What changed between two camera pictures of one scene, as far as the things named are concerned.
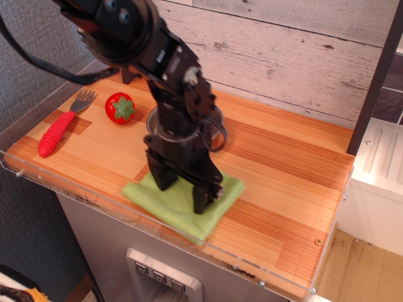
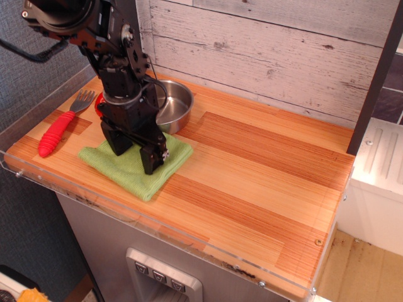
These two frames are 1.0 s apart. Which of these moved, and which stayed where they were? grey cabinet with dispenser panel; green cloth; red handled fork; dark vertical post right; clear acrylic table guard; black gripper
Moved: green cloth; black gripper
Stayed: grey cabinet with dispenser panel; dark vertical post right; red handled fork; clear acrylic table guard
